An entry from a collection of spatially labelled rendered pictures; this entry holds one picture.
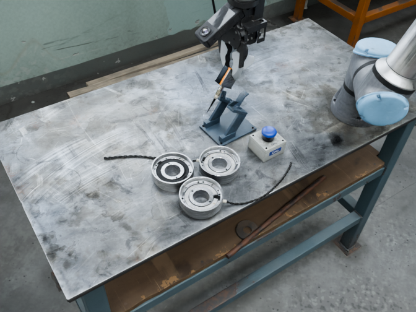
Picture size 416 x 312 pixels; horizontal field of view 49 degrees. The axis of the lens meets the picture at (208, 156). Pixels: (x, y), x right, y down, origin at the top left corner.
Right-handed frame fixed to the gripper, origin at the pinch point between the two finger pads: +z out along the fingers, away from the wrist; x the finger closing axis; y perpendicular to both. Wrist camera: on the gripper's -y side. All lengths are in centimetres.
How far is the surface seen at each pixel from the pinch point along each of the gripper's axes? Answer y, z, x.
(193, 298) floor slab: -12, 100, -4
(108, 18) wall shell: 35, 65, 148
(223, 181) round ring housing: -13.1, 17.5, -16.0
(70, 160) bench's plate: -40.1, 19.6, 13.6
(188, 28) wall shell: 89, 87, 145
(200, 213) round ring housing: -24.0, 16.4, -21.4
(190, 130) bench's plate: -7.8, 19.6, 5.4
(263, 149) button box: 0.9, 15.4, -14.8
